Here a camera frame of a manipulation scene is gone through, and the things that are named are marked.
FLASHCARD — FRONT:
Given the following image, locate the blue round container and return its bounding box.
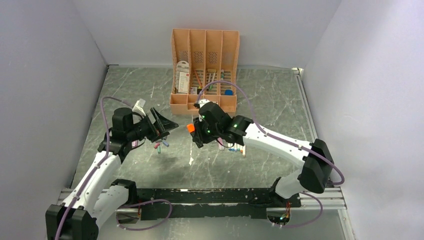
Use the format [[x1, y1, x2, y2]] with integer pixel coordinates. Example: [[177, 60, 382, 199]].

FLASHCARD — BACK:
[[223, 89, 234, 96]]

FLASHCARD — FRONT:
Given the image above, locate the pink highlighter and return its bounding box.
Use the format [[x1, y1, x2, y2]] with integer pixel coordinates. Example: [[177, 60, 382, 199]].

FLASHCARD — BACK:
[[218, 141, 225, 151]]

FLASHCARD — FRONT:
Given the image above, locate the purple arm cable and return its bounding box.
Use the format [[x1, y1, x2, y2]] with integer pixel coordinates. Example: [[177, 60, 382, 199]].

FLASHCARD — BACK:
[[53, 96, 174, 240], [196, 80, 345, 229]]

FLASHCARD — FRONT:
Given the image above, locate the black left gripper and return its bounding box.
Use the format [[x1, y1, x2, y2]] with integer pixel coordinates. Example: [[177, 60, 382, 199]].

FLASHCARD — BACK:
[[126, 107, 178, 143]]

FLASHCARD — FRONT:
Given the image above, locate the white packaged item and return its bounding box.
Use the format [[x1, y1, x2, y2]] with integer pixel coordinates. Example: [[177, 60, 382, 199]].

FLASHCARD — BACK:
[[175, 60, 190, 94]]

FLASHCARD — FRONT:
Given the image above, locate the orange plastic desk organizer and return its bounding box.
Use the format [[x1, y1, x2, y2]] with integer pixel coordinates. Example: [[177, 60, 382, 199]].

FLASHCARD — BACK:
[[169, 28, 240, 116]]

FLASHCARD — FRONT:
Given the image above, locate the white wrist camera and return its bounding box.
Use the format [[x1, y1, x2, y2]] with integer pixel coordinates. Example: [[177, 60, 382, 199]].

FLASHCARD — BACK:
[[193, 98, 210, 109], [132, 98, 146, 118]]

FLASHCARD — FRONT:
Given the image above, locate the orange black highlighter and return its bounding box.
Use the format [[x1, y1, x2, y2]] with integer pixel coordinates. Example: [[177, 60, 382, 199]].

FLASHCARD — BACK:
[[186, 123, 195, 134]]

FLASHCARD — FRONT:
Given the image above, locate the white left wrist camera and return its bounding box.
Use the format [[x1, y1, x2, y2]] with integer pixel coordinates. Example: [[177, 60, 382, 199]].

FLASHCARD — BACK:
[[132, 98, 146, 118]]

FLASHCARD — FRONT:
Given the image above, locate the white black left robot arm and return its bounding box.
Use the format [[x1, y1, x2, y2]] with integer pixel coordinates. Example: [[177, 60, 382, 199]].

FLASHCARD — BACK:
[[45, 107, 179, 240]]

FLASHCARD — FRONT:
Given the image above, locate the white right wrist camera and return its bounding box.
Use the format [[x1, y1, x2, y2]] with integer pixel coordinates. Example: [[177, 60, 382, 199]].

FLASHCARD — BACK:
[[193, 98, 210, 109]]

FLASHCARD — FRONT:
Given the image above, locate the purple highlighter cap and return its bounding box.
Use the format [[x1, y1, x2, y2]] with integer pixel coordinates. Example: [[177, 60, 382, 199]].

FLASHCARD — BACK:
[[131, 140, 139, 149]]

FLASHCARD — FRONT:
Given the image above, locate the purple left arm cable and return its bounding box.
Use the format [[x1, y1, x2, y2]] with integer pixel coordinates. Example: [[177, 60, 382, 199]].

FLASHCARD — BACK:
[[53, 96, 174, 240]]

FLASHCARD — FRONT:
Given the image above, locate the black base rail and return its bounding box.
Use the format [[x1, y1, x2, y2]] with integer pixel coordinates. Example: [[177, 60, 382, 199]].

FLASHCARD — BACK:
[[116, 188, 301, 221]]

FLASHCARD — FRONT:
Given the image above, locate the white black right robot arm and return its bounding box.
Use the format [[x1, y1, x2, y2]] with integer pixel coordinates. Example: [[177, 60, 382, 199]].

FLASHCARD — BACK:
[[187, 99, 334, 207]]

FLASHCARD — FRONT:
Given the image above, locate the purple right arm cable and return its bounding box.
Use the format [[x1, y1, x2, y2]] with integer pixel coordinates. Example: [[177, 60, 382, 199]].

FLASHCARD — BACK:
[[196, 80, 345, 229]]

